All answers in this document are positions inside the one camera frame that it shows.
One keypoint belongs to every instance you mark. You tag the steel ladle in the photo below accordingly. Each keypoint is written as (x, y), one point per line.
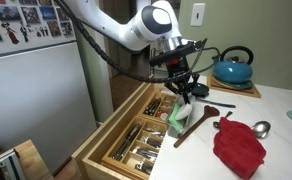
(261, 129)

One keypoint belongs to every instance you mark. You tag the red cloth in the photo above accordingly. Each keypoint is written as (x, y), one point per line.
(239, 146)

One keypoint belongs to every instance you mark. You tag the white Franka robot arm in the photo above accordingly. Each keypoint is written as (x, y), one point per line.
(119, 30)

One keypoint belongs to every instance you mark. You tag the black round dish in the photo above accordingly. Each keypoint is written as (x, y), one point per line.
(201, 90)

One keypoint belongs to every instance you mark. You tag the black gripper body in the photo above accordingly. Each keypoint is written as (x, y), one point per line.
(178, 71)

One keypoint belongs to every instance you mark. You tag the black suit figure magnet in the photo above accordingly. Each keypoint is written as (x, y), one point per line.
(24, 33)

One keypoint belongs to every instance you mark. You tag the teal round mat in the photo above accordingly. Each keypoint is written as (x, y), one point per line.
(239, 85)

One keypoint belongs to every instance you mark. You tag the grey street photo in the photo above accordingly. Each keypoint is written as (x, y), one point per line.
(61, 15)

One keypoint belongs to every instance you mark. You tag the small figures magnet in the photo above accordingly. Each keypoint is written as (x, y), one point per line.
(42, 31)

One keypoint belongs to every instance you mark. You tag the blue sky photo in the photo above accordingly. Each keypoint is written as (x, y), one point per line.
(47, 13)

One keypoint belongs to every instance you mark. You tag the small bamboo cutlery organizer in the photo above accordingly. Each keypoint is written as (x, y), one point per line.
(152, 119)

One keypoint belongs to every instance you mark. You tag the dark wooden spoon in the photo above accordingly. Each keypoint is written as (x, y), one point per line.
(199, 123)

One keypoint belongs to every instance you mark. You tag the red and white utensil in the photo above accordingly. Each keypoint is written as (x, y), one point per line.
(164, 116)

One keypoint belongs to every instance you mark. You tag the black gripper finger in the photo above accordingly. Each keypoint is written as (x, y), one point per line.
(194, 85)
(179, 90)

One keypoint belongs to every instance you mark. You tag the wooden robot stand top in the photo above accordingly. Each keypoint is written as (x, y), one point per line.
(32, 160)

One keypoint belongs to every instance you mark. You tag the dark landscape photo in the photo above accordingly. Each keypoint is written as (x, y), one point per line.
(53, 29)

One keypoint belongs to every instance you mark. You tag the building photo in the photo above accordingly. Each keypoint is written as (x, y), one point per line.
(7, 13)

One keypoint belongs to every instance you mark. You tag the steel dessert fork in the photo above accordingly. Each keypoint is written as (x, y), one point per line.
(143, 167)

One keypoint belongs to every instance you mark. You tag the steel table knife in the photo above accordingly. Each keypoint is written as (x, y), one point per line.
(122, 146)
(132, 138)

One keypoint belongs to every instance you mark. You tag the red dress lady magnet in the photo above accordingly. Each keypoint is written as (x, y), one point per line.
(12, 36)

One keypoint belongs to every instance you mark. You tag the large bamboo cutlery organizer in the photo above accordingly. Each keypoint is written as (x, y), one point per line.
(119, 168)

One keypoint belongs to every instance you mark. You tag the white light switch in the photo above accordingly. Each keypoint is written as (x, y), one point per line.
(198, 15)

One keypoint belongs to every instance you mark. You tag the crowd photo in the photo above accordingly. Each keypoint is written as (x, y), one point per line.
(30, 15)

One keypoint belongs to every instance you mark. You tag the grey metal rail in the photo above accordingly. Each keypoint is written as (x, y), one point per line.
(9, 165)

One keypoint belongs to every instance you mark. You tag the square wooden trivet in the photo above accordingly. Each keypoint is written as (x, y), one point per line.
(219, 90)

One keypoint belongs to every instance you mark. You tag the white plastic item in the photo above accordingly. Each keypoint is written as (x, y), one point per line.
(167, 93)

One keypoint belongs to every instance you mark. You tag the light wooden drawer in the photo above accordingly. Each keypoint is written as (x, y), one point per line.
(86, 156)

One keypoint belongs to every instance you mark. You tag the white refrigerator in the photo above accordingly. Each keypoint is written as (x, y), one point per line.
(36, 93)

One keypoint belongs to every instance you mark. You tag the small dark metal spoon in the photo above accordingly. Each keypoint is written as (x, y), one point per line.
(216, 124)

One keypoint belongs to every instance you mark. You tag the dark portrait photo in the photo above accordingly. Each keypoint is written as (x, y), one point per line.
(66, 29)

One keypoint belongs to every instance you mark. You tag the steel tablespoon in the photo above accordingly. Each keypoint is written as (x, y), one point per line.
(145, 155)

